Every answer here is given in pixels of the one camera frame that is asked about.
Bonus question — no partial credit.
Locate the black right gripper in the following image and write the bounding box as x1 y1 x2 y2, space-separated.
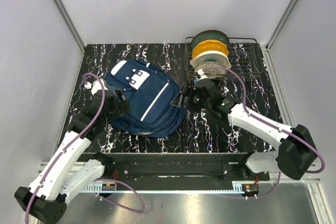
171 83 211 113

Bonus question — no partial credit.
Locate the navy blue student backpack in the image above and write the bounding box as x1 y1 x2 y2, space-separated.
104 60 185 138

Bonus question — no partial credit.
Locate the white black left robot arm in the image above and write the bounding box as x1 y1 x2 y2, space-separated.
14 88 130 223

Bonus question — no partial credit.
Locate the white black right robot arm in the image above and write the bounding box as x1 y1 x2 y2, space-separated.
171 78 318 180

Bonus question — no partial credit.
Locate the speckled grey plate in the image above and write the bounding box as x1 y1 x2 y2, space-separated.
195 61 227 78

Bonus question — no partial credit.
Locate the white plate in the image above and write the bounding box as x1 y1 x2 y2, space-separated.
190 50 232 69

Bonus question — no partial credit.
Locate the yellow plate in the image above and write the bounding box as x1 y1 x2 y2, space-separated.
192 39 229 59

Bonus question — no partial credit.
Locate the dark green plate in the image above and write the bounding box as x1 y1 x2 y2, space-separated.
191 30 230 49

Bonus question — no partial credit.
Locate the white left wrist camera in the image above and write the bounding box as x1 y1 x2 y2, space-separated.
85 79 108 95

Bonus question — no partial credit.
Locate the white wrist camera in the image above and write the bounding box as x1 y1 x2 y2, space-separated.
195 69 208 80
85 79 108 95

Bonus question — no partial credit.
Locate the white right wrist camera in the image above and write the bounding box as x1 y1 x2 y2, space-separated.
195 69 208 80

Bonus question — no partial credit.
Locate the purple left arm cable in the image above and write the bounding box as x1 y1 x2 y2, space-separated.
25 73 145 222

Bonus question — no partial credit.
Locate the black wire dish rack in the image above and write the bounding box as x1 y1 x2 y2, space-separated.
184 37 264 80

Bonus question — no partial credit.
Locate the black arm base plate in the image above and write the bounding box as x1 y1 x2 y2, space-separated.
113 162 270 182

